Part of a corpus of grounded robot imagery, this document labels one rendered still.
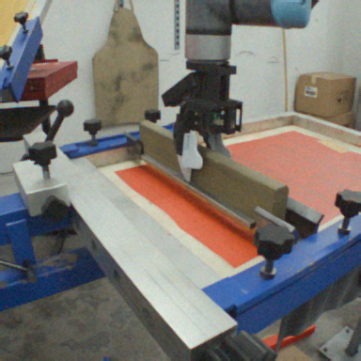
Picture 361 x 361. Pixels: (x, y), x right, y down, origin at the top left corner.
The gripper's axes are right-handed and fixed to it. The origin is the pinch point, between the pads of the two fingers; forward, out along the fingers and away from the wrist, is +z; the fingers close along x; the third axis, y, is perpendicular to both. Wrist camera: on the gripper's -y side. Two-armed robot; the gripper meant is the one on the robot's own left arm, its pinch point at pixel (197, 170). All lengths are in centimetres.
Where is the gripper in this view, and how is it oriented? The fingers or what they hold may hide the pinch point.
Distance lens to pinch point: 66.4
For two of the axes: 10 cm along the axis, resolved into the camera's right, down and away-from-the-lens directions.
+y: 5.5, 3.5, -7.6
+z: 0.0, 9.1, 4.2
